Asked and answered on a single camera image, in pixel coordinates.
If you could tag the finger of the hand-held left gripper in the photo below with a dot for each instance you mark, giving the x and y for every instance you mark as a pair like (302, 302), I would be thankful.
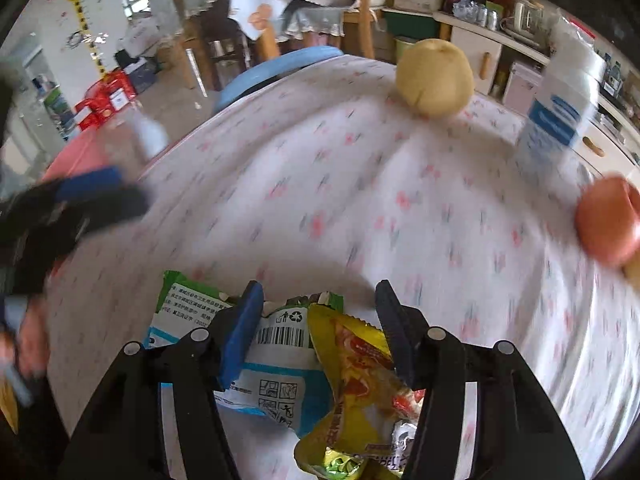
(90, 184)
(110, 210)

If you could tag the giraffe height chart sticker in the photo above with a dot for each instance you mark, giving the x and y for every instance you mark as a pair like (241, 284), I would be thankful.
(87, 25)

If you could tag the row of small glass jars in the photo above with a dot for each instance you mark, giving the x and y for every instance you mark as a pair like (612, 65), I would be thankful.
(477, 12)

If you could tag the white sideboard cabinet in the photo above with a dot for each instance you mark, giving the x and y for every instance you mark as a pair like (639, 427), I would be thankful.
(470, 50)

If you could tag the white blue snack packet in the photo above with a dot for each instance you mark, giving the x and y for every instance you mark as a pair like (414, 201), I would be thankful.
(280, 385)

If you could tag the orange print white paper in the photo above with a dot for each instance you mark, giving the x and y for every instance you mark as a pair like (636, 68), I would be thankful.
(255, 7)

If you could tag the red plastic crate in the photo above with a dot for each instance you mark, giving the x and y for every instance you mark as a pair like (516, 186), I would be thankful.
(102, 102)

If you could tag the person's left hand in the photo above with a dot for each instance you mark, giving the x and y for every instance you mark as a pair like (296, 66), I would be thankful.
(32, 345)

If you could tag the white blue label bottle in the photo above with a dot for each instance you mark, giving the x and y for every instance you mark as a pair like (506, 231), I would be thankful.
(555, 115)

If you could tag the large yellow pear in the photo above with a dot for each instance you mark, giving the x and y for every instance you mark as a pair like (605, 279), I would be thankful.
(634, 277)

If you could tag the white electric kettle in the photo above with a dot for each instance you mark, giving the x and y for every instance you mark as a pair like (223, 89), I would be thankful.
(522, 17)

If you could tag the grey lace cloth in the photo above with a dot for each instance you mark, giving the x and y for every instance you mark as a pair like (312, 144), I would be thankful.
(310, 25)

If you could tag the small yellow pear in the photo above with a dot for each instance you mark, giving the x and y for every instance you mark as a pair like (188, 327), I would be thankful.
(435, 77)

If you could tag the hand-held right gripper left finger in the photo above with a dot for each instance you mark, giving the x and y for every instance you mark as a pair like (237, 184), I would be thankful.
(240, 340)

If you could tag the red apple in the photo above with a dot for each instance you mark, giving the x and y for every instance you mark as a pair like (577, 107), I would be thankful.
(607, 220)

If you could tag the cherry print tablecloth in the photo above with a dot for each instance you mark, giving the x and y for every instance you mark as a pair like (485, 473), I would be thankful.
(325, 185)

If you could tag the pink plastic bin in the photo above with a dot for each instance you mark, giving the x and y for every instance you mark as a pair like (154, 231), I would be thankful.
(80, 152)

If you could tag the wooden chair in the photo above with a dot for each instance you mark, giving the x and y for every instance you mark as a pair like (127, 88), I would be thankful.
(367, 20)

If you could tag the yellow snack packet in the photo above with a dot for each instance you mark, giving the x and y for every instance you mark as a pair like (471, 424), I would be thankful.
(350, 360)

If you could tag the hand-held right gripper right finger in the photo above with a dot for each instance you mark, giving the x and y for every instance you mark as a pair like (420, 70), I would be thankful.
(397, 335)

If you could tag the light blue plastic stool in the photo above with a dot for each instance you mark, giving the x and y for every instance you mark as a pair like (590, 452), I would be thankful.
(270, 72)

